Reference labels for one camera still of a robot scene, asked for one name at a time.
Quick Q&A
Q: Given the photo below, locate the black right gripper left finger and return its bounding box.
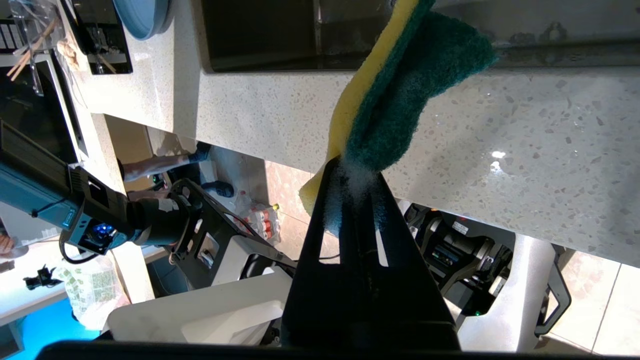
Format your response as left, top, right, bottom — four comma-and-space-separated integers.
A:
281, 156, 373, 351

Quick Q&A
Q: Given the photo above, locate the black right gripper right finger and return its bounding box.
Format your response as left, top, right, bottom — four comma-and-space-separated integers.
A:
356, 167, 461, 351

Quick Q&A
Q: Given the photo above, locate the green and yellow sponge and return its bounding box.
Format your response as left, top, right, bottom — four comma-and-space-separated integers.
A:
299, 0, 498, 216

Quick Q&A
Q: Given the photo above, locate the white robot base shell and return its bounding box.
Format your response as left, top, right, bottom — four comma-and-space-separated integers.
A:
107, 235, 296, 347

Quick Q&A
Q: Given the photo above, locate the stainless steel sink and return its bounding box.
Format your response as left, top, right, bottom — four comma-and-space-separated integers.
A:
200, 0, 640, 73

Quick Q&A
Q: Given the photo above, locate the black robot chassis mechanism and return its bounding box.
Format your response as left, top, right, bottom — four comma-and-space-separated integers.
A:
404, 202, 518, 317

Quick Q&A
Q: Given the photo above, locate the pack of red-label bottles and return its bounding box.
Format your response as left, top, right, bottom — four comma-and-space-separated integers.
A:
244, 202, 281, 242

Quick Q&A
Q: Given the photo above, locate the white robot chassis column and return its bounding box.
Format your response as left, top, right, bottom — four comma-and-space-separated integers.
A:
457, 235, 566, 353

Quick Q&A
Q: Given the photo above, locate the black shoe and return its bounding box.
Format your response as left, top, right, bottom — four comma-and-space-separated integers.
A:
187, 142, 213, 163
204, 181, 235, 199

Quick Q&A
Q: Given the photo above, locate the person's bare leg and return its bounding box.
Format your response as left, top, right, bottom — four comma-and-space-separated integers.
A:
122, 150, 201, 183

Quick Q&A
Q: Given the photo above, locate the green patterned plastic bag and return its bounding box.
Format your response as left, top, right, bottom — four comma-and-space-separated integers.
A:
55, 256, 127, 330

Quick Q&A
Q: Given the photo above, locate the grey-blue plate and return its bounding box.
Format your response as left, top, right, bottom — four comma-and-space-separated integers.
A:
112, 0, 173, 41

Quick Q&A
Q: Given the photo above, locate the black induction cooktop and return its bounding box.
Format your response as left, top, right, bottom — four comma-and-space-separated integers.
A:
75, 0, 133, 76

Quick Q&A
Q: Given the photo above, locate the black oven front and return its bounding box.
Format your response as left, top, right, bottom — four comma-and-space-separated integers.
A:
0, 52, 82, 166

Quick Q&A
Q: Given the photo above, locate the wooden chopstick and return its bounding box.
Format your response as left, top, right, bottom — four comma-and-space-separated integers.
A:
7, 17, 57, 76
11, 30, 56, 82

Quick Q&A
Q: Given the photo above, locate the black robot torso frame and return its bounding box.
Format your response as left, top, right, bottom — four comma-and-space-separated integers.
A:
167, 179, 297, 291

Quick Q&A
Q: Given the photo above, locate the black chassis handle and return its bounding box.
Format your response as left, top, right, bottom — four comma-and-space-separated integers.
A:
534, 260, 572, 337

